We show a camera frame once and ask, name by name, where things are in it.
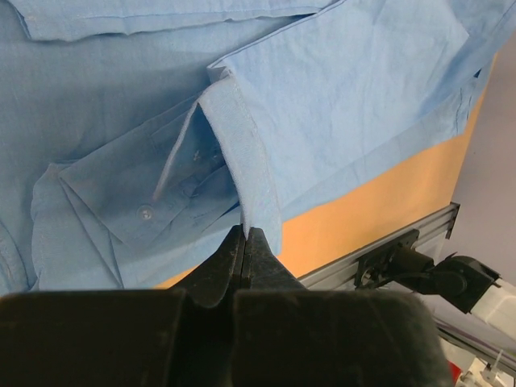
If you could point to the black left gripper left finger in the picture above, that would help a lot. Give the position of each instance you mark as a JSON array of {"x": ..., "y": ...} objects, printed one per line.
[{"x": 171, "y": 337}]

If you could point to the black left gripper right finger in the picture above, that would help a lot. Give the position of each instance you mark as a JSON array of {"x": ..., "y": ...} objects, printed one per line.
[{"x": 335, "y": 338}]

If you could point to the light blue long sleeve shirt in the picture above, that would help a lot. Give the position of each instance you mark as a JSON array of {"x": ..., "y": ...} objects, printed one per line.
[{"x": 135, "y": 134}]

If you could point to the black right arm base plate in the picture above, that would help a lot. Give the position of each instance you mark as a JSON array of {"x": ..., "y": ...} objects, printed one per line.
[{"x": 374, "y": 264}]

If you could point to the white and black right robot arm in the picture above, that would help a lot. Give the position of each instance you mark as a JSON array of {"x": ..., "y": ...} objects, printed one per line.
[{"x": 466, "y": 283}]

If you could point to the aluminium mounting rail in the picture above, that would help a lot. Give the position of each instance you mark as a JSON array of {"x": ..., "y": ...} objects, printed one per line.
[{"x": 433, "y": 230}]

